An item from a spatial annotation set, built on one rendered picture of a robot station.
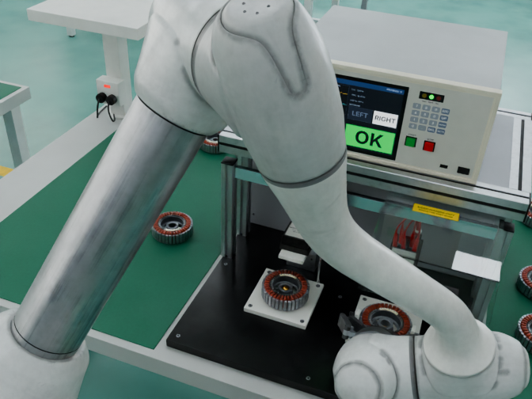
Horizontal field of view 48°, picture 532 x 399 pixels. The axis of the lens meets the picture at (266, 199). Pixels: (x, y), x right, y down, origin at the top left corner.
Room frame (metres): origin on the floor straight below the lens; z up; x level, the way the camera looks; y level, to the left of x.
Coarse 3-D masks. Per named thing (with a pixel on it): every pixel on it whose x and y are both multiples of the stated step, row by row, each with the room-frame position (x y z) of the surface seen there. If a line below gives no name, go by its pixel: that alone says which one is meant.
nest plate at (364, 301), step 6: (360, 300) 1.04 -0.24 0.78; (366, 300) 1.04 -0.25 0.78; (372, 300) 1.04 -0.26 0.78; (378, 300) 1.04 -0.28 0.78; (360, 306) 1.02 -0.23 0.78; (408, 312) 1.01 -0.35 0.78; (414, 318) 0.99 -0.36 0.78; (420, 318) 0.99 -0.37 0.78; (414, 324) 0.97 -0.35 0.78; (420, 324) 0.97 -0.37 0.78
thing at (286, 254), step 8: (288, 232) 1.11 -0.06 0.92; (296, 232) 1.11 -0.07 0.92; (288, 240) 1.09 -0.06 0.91; (296, 240) 1.09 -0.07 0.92; (304, 240) 1.08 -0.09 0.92; (280, 248) 1.10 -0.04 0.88; (288, 248) 1.09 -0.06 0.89; (296, 248) 1.08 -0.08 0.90; (304, 248) 1.08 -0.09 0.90; (280, 256) 1.07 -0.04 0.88; (288, 256) 1.07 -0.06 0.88; (296, 256) 1.07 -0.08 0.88; (304, 256) 1.07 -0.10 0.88
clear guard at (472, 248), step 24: (384, 216) 0.99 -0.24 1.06; (408, 216) 1.00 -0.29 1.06; (432, 216) 1.00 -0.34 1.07; (480, 216) 1.01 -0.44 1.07; (384, 240) 0.91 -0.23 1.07; (408, 240) 0.92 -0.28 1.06; (432, 240) 0.92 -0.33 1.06; (456, 240) 0.93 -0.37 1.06; (480, 240) 0.93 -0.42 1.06; (432, 264) 0.85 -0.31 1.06; (456, 264) 0.85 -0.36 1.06; (480, 264) 0.86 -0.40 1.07; (360, 288) 0.84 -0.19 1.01; (480, 288) 0.81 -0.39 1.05; (480, 312) 0.78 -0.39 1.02
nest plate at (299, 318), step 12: (264, 276) 1.11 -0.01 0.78; (312, 288) 1.07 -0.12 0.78; (252, 300) 1.02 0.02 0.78; (312, 300) 1.03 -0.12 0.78; (252, 312) 0.99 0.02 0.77; (264, 312) 0.99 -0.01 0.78; (276, 312) 0.99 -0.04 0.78; (288, 312) 0.99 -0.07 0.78; (300, 312) 0.99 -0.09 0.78; (312, 312) 1.00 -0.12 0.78; (288, 324) 0.96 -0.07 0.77; (300, 324) 0.95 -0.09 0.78
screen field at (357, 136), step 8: (352, 128) 1.14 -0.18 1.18; (360, 128) 1.13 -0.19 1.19; (368, 128) 1.13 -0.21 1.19; (352, 136) 1.14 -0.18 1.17; (360, 136) 1.13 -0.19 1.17; (368, 136) 1.13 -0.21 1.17; (376, 136) 1.12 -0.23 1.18; (384, 136) 1.12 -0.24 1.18; (392, 136) 1.11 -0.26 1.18; (352, 144) 1.14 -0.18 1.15; (360, 144) 1.13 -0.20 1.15; (368, 144) 1.13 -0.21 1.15; (376, 144) 1.12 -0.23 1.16; (384, 144) 1.12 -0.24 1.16; (392, 144) 1.11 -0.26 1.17; (384, 152) 1.12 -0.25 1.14
